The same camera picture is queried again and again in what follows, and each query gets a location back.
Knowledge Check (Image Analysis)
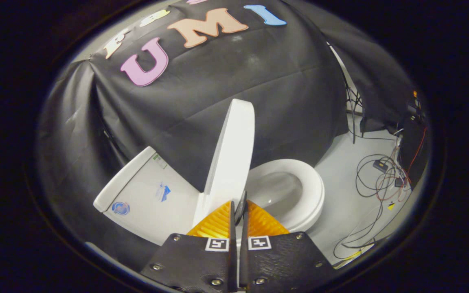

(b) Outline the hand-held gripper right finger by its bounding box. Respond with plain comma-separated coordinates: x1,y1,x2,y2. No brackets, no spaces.
239,199,337,291

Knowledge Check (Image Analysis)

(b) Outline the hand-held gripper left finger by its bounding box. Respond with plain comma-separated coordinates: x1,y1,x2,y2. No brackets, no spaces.
141,200,237,291

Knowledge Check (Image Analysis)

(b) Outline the black round lid pull tab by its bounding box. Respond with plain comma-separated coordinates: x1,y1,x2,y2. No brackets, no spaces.
234,190,248,226

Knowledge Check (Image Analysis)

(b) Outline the white toilet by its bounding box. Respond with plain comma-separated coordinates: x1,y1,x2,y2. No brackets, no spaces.
93,146,325,247

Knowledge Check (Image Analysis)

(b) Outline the white toilet seat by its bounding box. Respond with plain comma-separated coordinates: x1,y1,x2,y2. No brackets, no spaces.
248,159,325,232

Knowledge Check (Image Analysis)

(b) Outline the white toilet tank lid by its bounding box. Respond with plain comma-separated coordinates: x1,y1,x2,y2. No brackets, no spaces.
93,146,156,213

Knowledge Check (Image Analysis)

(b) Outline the black backdrop cloth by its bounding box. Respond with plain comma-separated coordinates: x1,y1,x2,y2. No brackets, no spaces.
35,0,422,261

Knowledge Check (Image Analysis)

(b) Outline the tangle of floor cables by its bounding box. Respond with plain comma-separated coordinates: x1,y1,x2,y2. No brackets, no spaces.
334,126,426,261

